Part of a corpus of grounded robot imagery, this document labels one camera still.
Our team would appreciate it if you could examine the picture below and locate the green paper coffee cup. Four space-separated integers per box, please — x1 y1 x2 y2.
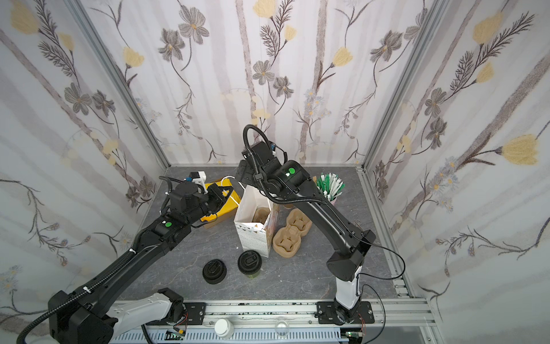
246 271 261 279

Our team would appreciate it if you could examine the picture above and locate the black cup lid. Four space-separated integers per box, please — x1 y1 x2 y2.
237 250 262 275

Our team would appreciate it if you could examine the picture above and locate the white paper bag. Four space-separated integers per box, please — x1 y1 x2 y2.
225 176 279 258

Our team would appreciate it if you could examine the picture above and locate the yellow napkin stack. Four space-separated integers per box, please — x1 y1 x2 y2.
201 178 241 222

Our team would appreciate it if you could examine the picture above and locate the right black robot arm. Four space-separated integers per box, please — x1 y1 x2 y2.
236 141 376 325

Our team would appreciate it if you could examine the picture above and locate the bundle of wrapped straws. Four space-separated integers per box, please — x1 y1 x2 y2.
315 173 345 201

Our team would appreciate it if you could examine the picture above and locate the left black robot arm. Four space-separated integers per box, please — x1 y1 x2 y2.
17 177 233 343

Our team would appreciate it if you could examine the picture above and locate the stack of black lids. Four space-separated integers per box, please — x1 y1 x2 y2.
202 259 227 285

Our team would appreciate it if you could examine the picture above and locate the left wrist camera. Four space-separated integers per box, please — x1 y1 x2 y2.
186 171 206 190

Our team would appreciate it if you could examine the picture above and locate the aluminium mounting rail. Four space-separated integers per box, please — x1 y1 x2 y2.
111 299 443 343

